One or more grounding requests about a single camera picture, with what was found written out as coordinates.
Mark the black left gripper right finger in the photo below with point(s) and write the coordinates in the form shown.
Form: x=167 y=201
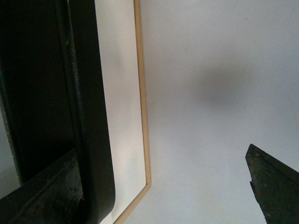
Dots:
x=275 y=187

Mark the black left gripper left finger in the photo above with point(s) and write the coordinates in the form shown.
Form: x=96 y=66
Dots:
x=51 y=197

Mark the black drawer handle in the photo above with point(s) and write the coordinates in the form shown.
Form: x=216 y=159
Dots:
x=52 y=95

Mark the white lower drawer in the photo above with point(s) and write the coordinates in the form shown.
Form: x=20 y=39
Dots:
x=118 y=54

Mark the wooden drawer cabinet frame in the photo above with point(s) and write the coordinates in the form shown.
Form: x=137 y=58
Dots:
x=143 y=104

